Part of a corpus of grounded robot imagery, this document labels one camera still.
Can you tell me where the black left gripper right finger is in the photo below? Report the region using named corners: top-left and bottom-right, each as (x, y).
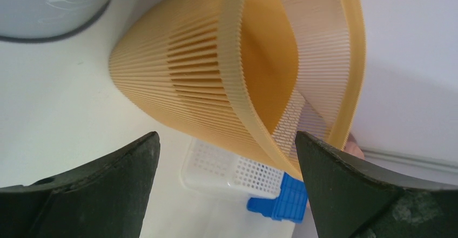
top-left (295, 132), bottom-right (457, 237)

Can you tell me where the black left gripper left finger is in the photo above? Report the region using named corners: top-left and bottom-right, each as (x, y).
top-left (1, 132), bottom-right (160, 237)

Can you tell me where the blue compartment tray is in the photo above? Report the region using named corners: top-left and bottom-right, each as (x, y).
top-left (246, 173), bottom-right (308, 223)

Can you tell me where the white perforated plastic basket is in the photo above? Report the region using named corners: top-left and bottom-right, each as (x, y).
top-left (181, 139), bottom-right (284, 199)

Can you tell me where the yellow ribbed waste bin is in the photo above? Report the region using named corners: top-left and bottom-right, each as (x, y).
top-left (109, 0), bottom-right (366, 179)

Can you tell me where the grey bin liner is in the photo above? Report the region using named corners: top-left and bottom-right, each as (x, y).
top-left (1, 0), bottom-right (111, 43)

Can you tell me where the pink perforated plastic basket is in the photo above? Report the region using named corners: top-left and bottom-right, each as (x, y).
top-left (344, 133), bottom-right (365, 160)

